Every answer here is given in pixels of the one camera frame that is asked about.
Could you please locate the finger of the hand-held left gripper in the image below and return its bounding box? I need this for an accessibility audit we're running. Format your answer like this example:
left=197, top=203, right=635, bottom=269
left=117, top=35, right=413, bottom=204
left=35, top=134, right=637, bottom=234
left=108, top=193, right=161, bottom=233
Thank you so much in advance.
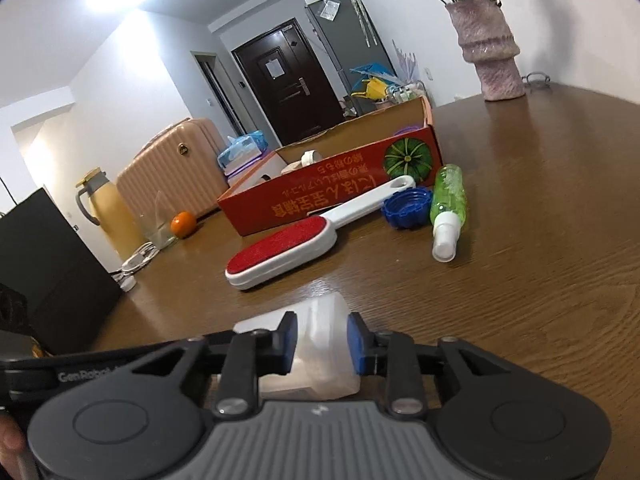
left=0, top=282, right=33, bottom=358

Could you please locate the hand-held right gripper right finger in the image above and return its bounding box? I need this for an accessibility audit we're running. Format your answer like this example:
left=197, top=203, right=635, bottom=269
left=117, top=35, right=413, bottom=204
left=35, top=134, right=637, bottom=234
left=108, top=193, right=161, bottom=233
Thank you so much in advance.
left=347, top=311, right=507, bottom=418

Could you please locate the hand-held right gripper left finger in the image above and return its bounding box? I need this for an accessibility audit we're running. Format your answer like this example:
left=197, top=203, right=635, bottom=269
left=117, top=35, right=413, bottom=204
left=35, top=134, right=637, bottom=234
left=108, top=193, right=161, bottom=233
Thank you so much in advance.
left=132, top=311, right=298, bottom=418

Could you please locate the translucent white plastic bottle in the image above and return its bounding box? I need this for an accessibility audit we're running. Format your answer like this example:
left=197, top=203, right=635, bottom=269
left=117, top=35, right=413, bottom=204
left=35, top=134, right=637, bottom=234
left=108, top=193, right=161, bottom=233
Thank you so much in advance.
left=234, top=295, right=362, bottom=402

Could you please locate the red cardboard box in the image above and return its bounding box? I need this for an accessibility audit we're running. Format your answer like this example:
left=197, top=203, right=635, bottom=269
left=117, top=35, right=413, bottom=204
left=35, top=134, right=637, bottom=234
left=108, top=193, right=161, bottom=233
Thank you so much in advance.
left=217, top=96, right=443, bottom=237

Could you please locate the person's left hand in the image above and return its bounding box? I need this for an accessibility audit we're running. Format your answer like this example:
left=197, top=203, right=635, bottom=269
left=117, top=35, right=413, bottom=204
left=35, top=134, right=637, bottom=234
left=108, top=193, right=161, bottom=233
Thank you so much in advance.
left=0, top=402, right=26, bottom=456

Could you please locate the black paper bag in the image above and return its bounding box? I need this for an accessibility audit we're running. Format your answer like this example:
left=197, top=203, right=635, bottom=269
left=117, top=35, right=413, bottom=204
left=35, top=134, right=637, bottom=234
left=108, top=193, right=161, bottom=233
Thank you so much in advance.
left=0, top=187, right=124, bottom=356

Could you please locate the red and white lint brush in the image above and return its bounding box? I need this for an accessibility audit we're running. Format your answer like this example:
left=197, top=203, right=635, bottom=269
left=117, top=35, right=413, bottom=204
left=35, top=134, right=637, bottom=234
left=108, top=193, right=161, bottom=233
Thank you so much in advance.
left=224, top=175, right=416, bottom=290

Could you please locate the yellow thermos jug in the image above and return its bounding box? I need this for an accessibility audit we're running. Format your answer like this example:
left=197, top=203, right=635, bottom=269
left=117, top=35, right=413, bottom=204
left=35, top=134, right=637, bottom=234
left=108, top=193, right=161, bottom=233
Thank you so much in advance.
left=75, top=169, right=147, bottom=262

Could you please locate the blue ridged cap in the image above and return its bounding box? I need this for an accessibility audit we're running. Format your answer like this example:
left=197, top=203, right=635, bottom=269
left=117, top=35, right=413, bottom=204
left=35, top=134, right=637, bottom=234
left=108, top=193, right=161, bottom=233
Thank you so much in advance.
left=382, top=186, right=434, bottom=230

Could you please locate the orange fruit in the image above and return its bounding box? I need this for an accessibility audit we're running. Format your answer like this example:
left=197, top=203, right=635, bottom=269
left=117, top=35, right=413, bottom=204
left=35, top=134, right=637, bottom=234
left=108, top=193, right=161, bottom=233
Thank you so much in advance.
left=170, top=212, right=196, bottom=239

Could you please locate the clear glass cup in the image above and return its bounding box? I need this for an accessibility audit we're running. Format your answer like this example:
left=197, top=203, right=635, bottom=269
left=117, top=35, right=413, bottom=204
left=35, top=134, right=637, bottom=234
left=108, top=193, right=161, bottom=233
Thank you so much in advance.
left=140, top=191, right=179, bottom=250

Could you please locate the green spray bottle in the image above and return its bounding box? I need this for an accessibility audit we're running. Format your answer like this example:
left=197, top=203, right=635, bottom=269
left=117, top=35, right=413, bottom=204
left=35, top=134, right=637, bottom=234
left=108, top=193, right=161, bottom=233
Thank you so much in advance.
left=430, top=164, right=469, bottom=263

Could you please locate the blue and purple tissue pack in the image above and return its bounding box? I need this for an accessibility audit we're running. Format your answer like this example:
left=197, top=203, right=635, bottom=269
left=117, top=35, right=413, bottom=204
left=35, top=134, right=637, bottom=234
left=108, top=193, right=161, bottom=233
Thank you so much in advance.
left=216, top=130, right=269, bottom=184

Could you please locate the pink ribbed suitcase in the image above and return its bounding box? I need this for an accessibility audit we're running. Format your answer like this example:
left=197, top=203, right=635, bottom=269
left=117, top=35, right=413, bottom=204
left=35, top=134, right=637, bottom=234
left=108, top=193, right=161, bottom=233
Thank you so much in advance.
left=116, top=118, right=232, bottom=222

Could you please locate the yellow watering can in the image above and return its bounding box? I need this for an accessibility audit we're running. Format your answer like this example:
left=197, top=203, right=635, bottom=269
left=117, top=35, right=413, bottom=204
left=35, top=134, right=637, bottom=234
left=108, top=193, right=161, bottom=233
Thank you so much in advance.
left=351, top=79, right=391, bottom=105

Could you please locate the dark brown entrance door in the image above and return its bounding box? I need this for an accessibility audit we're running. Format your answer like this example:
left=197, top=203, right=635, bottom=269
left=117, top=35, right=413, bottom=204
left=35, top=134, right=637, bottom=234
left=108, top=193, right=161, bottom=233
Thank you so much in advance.
left=231, top=18, right=346, bottom=146

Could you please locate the interior side door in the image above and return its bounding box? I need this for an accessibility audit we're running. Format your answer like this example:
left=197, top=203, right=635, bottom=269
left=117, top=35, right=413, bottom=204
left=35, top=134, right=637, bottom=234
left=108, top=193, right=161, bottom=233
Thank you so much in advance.
left=190, top=50, right=240, bottom=133

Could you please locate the blue plastic item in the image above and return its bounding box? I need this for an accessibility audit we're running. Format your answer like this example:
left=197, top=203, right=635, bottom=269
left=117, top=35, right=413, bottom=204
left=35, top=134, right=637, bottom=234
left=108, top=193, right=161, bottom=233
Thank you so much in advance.
left=349, top=62, right=397, bottom=85

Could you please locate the pale purple feather decoration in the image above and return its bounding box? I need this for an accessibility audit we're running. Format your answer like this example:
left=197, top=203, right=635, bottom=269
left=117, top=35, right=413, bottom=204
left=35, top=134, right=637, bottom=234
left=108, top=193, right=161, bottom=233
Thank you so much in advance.
left=392, top=40, right=422, bottom=86

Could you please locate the grey refrigerator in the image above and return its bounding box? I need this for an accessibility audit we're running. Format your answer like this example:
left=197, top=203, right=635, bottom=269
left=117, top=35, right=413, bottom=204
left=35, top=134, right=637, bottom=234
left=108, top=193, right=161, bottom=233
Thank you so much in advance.
left=304, top=0, right=397, bottom=112

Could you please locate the pink textured vase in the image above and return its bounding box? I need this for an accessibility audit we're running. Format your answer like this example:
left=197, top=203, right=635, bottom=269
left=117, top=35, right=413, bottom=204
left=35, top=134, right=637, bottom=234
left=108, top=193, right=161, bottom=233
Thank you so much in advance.
left=445, top=0, right=526, bottom=103

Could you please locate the white folded umbrella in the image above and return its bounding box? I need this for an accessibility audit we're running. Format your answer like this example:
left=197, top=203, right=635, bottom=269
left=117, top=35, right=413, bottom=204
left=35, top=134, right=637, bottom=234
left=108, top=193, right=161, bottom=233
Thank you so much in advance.
left=345, top=0, right=379, bottom=49

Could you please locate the white charger with cable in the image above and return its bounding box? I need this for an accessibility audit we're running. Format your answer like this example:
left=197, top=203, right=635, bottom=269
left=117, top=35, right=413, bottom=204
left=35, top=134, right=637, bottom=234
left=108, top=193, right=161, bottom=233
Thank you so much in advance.
left=120, top=241, right=159, bottom=277

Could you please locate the wire rack with bottles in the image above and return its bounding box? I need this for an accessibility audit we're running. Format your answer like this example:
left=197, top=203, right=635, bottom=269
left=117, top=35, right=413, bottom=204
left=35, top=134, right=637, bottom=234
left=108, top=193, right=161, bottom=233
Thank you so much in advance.
left=387, top=82, right=427, bottom=107

